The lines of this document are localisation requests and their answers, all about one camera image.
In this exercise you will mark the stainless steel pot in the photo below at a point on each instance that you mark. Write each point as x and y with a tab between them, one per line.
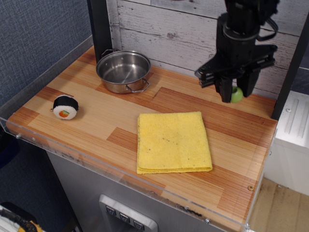
124	72

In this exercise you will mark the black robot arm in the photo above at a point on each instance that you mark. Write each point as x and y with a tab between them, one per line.
250	10

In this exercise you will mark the black vertical post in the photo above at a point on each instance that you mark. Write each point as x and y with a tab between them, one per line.
100	26
292	40

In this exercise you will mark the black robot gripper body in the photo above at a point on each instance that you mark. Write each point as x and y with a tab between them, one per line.
236	51

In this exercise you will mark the clear acrylic guard rail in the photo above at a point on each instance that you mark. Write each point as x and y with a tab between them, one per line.
103	138

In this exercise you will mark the silver dispenser button panel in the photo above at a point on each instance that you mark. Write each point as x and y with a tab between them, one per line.
127	215

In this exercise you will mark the green toy spatula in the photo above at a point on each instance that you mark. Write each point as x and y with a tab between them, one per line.
237	94

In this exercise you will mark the white metal box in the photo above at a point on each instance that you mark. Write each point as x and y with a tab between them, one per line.
288	161

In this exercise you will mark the yellow object bottom left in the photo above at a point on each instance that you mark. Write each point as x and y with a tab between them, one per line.
30	227

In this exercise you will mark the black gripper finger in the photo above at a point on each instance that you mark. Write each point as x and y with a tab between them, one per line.
247	82
223	86

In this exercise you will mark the yellow folded cloth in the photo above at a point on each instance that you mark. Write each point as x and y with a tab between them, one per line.
172	143

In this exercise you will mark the plush sushi roll toy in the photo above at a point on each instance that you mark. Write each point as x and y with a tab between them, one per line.
65	107

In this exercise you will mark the black vertical post right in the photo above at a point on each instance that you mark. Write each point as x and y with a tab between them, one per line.
292	40

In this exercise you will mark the black vertical post left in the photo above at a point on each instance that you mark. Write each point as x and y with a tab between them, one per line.
100	26

